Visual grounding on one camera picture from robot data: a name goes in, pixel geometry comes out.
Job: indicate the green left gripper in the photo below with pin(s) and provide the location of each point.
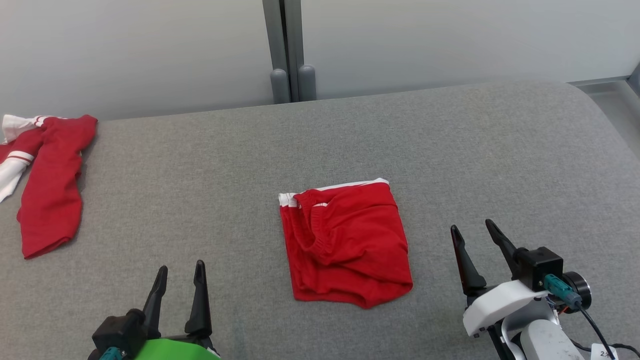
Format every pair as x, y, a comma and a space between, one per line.
175, 350

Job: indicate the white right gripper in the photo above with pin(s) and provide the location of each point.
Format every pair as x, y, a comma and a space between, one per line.
495, 305

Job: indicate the red basketball shorts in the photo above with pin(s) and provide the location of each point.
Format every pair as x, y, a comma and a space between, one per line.
350, 250

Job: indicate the red white-striped jersey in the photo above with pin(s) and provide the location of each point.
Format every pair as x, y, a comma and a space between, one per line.
50, 200

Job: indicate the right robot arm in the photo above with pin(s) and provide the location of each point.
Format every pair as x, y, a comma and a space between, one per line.
545, 345

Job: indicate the grey fabric sofa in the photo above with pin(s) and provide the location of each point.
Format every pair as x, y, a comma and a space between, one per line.
200, 200

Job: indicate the grey cylindrical partition foot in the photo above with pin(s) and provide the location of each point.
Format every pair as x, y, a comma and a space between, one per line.
307, 84
280, 87

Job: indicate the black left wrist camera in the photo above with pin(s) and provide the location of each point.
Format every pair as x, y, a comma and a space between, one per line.
120, 330

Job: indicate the grey metal partition post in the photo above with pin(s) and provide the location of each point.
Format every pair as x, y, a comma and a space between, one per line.
285, 30

